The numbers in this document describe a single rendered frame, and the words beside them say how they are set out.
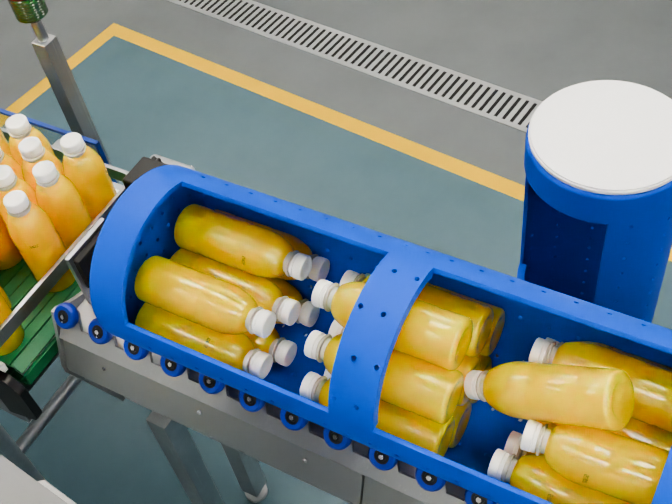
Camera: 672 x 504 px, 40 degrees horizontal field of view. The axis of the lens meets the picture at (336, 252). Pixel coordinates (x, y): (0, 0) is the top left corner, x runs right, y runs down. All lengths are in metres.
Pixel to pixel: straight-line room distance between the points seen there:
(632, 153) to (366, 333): 0.66
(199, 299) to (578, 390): 0.54
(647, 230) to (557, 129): 0.23
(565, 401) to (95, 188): 0.94
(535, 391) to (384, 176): 1.93
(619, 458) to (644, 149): 0.65
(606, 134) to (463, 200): 1.33
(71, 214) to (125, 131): 1.75
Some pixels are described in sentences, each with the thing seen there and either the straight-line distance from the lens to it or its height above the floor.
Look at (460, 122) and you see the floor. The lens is 3.18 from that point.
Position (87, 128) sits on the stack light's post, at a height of 0.87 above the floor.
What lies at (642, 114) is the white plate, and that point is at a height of 1.04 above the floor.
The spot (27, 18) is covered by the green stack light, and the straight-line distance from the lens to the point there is 1.89.
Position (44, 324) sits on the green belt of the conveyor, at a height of 0.90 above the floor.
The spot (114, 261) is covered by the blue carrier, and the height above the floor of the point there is 1.20.
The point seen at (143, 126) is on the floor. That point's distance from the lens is 3.40.
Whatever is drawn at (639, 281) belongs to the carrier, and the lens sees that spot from 1.77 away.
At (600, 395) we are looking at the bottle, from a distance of 1.11.
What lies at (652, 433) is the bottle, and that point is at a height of 1.10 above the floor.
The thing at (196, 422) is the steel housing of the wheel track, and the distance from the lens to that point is 1.55.
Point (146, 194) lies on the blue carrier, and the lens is 1.35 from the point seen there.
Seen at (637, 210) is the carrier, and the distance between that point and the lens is 1.59.
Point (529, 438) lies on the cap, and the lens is 1.17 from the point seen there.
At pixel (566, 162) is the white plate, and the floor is 1.04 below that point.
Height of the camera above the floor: 2.16
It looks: 50 degrees down
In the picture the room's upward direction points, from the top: 10 degrees counter-clockwise
